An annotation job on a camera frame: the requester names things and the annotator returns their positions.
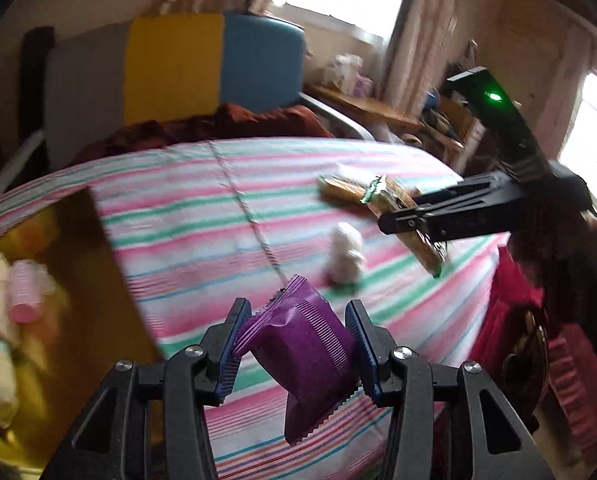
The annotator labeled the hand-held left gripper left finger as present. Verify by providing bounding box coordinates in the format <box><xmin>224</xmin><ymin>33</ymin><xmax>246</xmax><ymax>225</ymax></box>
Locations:
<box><xmin>48</xmin><ymin>298</ymin><xmax>252</xmax><ymax>480</ymax></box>

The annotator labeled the gold box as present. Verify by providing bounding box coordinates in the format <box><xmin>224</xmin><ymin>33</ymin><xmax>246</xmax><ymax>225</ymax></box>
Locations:
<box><xmin>0</xmin><ymin>187</ymin><xmax>162</xmax><ymax>466</ymax></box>

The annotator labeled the grey yellow blue headboard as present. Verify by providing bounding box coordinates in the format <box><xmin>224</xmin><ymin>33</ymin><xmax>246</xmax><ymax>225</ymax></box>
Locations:
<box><xmin>46</xmin><ymin>11</ymin><xmax>307</xmax><ymax>156</ymax></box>

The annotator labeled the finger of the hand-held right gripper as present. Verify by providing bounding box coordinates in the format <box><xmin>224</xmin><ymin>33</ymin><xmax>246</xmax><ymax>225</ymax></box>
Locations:
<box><xmin>415</xmin><ymin>172</ymin><xmax>517</xmax><ymax>208</ymax></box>
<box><xmin>379</xmin><ymin>200</ymin><xmax>517</xmax><ymax>242</ymax></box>

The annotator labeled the striped bedsheet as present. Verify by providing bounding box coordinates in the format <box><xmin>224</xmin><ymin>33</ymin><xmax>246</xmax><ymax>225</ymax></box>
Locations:
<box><xmin>0</xmin><ymin>137</ymin><xmax>509</xmax><ymax>480</ymax></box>

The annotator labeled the wooden chair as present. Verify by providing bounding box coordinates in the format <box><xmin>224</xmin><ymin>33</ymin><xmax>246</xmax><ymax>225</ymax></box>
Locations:
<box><xmin>423</xmin><ymin>95</ymin><xmax>479</xmax><ymax>171</ymax></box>

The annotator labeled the white bed rail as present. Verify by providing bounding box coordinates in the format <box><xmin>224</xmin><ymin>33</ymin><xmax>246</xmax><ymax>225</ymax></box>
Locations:
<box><xmin>0</xmin><ymin>130</ymin><xmax>46</xmax><ymax>201</ymax></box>

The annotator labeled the side window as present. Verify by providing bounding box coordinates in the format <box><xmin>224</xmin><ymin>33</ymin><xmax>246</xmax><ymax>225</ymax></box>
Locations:
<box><xmin>561</xmin><ymin>70</ymin><xmax>597</xmax><ymax>216</ymax></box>

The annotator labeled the grey bed rail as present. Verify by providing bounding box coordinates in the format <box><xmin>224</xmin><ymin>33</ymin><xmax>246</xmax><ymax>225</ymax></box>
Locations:
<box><xmin>301</xmin><ymin>91</ymin><xmax>379</xmax><ymax>142</ymax></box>

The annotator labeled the pink bottle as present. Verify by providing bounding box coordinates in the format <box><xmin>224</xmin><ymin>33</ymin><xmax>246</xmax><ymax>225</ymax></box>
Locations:
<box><xmin>6</xmin><ymin>260</ymin><xmax>56</xmax><ymax>323</ymax></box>

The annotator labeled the purple snack packet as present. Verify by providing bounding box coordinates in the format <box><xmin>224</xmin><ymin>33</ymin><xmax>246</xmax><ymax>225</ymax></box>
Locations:
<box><xmin>233</xmin><ymin>275</ymin><xmax>358</xmax><ymax>446</ymax></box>

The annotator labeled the white plush toy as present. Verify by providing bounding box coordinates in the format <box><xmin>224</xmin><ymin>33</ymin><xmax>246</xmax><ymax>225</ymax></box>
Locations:
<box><xmin>326</xmin><ymin>221</ymin><xmax>367</xmax><ymax>286</ymax></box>

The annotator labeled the cracker packet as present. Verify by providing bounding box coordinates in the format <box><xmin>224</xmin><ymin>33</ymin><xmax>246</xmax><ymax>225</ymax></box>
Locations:
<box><xmin>373</xmin><ymin>175</ymin><xmax>450</xmax><ymax>277</ymax></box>
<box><xmin>317</xmin><ymin>174</ymin><xmax>387</xmax><ymax>206</ymax></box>

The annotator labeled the wooden desk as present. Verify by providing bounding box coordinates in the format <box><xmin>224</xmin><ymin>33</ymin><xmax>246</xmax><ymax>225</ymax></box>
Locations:
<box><xmin>306</xmin><ymin>82</ymin><xmax>424</xmax><ymax>136</ymax></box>

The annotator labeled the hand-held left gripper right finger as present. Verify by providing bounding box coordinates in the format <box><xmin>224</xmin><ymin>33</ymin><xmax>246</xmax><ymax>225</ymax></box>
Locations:
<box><xmin>345</xmin><ymin>300</ymin><xmax>554</xmax><ymax>480</ymax></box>

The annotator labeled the dark red blanket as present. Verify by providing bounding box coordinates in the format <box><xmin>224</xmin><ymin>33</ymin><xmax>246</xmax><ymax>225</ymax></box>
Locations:
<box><xmin>71</xmin><ymin>102</ymin><xmax>337</xmax><ymax>166</ymax></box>

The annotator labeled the black bed post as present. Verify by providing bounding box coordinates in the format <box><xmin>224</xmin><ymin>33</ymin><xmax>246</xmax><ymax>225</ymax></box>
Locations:
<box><xmin>18</xmin><ymin>26</ymin><xmax>54</xmax><ymax>141</ymax></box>

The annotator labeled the person's red garment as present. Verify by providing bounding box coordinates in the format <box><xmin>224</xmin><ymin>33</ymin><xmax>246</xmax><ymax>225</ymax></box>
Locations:
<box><xmin>471</xmin><ymin>245</ymin><xmax>597</xmax><ymax>461</ymax></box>

